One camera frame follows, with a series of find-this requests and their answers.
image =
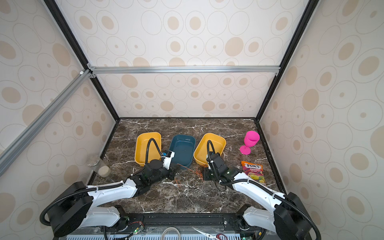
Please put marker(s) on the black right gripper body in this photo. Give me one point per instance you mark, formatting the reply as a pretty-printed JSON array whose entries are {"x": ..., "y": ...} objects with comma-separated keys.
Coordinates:
[{"x": 208, "y": 175}]

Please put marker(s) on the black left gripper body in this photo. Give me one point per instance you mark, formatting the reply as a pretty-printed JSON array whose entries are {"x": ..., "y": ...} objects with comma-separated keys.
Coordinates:
[{"x": 163, "y": 174}]

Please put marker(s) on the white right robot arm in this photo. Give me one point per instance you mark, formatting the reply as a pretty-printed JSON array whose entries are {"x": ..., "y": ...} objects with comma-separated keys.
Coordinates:
[{"x": 283, "y": 214}]

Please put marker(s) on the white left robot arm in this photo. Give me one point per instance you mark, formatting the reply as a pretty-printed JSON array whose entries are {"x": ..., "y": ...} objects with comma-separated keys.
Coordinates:
[{"x": 82, "y": 206}]

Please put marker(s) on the right yellow plastic bin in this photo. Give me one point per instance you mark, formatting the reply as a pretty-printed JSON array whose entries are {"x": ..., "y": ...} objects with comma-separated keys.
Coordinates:
[{"x": 201, "y": 154}]

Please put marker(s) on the orange candy bag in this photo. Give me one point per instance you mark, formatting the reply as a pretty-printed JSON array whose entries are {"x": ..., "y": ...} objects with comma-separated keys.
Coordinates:
[{"x": 254, "y": 171}]

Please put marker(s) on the teal plastic bin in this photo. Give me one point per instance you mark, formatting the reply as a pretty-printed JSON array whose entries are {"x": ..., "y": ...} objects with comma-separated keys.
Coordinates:
[{"x": 183, "y": 146}]

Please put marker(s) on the pink plastic goblet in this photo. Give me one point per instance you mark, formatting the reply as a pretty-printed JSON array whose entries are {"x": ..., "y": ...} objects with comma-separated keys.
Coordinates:
[{"x": 250, "y": 140}]

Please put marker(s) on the clear jar with powder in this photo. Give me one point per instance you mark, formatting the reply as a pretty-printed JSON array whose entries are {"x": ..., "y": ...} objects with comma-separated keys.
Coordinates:
[{"x": 99, "y": 166}]

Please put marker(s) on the horizontal aluminium bar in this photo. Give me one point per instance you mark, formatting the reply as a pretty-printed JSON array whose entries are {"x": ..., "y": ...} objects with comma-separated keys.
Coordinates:
[{"x": 185, "y": 70}]

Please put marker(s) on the diagonal aluminium bar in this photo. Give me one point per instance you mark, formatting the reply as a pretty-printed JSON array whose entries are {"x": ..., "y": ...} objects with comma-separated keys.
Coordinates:
[{"x": 25, "y": 138}]

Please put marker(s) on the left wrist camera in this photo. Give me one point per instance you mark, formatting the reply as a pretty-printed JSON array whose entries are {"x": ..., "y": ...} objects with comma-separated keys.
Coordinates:
[{"x": 167, "y": 159}]

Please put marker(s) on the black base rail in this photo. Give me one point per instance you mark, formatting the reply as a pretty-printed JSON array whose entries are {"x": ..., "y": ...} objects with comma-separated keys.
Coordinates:
[{"x": 227, "y": 221}]

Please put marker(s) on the scissors with red handle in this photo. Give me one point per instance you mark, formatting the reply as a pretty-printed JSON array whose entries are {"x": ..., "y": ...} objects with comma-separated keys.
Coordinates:
[{"x": 211, "y": 236}]

